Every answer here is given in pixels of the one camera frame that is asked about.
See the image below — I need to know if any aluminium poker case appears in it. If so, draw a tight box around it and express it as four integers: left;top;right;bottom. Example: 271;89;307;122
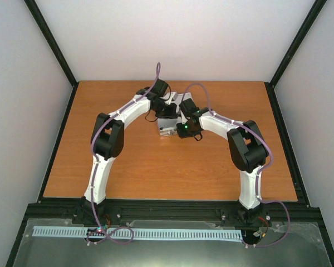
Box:
159;93;191;140

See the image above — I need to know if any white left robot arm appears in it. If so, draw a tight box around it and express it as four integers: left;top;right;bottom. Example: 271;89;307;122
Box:
84;79;178;204

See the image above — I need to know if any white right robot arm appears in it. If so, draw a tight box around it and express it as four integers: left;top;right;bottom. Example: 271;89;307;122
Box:
176;98;269;210

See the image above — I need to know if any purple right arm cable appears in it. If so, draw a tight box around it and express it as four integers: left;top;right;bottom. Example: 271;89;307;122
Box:
181;83;291;247

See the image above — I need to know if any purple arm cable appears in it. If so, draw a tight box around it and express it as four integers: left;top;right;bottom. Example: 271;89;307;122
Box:
90;62;163;245
181;83;291;247

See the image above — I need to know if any black aluminium frame rail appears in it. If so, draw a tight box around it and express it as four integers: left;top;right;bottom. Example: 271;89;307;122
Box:
36;198;324;226

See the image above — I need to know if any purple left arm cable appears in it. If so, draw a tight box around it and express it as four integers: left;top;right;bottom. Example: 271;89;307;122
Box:
90;62;163;245

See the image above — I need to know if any white cable duct strip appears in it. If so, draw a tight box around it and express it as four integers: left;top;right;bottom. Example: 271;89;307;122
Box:
32;226;243;243

